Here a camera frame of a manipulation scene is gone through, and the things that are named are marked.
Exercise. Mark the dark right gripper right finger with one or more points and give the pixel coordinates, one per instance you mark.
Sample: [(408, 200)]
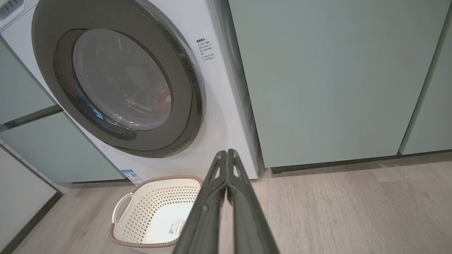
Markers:
[(250, 233)]

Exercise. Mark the white washing machine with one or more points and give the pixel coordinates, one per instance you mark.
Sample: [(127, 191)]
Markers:
[(219, 116)]

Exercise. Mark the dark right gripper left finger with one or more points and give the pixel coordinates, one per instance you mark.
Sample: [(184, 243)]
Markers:
[(204, 229)]

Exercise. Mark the pale green cabinet door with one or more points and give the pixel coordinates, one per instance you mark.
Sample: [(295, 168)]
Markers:
[(434, 116), (56, 148), (335, 81), (17, 91)]

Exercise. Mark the paper label inside basket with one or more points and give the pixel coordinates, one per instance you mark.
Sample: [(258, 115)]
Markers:
[(178, 227)]

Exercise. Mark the blue white energy label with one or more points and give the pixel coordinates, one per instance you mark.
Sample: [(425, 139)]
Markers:
[(132, 176)]

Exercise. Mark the black text washer sticker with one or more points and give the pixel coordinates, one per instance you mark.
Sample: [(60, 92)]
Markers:
[(205, 49)]

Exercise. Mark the red white garment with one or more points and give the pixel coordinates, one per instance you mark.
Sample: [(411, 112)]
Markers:
[(164, 103)]

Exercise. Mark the cream perforated laundry basket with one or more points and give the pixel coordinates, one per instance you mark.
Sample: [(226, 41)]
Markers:
[(152, 208)]

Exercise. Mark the dark round washing machine door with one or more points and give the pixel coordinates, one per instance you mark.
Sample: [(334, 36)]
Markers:
[(183, 123)]

